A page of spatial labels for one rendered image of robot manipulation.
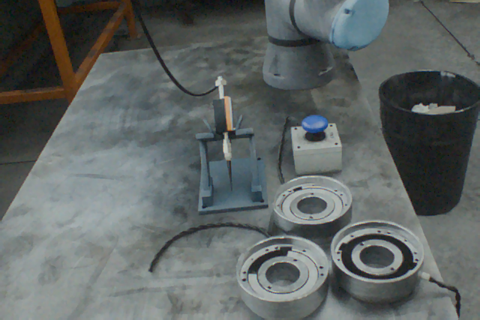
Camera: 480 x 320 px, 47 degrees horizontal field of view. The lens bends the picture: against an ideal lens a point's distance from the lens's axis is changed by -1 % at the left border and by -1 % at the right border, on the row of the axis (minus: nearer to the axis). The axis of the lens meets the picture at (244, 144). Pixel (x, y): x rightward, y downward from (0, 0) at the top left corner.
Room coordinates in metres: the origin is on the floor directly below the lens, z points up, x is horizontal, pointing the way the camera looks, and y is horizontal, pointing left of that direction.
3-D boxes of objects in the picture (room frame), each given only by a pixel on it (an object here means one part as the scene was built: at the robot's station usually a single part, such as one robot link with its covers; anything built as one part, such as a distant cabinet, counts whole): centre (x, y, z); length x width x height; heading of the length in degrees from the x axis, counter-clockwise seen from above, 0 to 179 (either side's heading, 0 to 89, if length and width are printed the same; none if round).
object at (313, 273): (0.46, -0.02, 0.82); 0.08 x 0.08 x 0.02
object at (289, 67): (1.06, -0.13, 0.85); 0.15 x 0.15 x 0.10
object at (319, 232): (0.58, -0.08, 0.82); 0.10 x 0.10 x 0.04
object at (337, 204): (0.58, -0.08, 0.82); 0.08 x 0.08 x 0.02
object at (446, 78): (1.63, -0.64, 0.21); 0.34 x 0.34 x 0.43
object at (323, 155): (0.73, -0.11, 0.82); 0.08 x 0.07 x 0.05; 176
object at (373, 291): (0.47, -0.14, 0.82); 0.10 x 0.10 x 0.04
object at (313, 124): (0.73, -0.11, 0.85); 0.04 x 0.04 x 0.05
